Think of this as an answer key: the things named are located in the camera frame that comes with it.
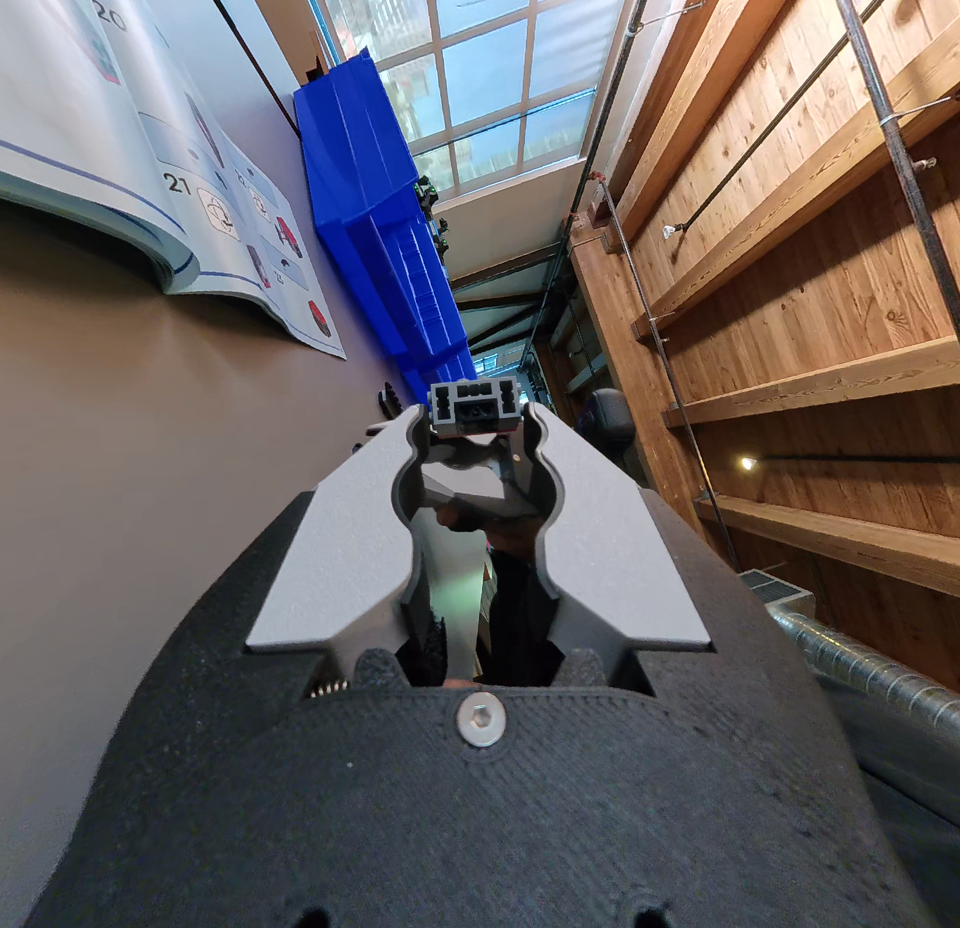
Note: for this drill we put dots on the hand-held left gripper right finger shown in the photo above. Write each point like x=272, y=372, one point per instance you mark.
x=622, y=568

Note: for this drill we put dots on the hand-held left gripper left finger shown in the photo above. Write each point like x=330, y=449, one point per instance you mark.
x=330, y=568

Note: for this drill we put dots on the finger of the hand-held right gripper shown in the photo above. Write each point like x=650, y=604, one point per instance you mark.
x=480, y=497
x=495, y=469

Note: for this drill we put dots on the red and grey brick assembly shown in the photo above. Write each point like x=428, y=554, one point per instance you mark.
x=472, y=407

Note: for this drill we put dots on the grey desk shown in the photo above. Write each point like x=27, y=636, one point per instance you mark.
x=150, y=493

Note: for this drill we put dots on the metal vent grille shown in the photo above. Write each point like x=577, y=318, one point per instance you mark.
x=776, y=590

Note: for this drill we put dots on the blue plastic bin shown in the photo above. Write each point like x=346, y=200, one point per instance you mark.
x=375, y=215

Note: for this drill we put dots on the large grid window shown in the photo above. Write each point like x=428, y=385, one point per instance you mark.
x=480, y=65

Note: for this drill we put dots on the metal conduit pipe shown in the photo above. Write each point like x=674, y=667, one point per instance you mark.
x=886, y=118

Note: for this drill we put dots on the light blue instruction booklet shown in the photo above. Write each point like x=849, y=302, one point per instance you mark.
x=90, y=155

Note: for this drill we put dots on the silver air duct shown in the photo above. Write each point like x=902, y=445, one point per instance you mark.
x=862, y=665

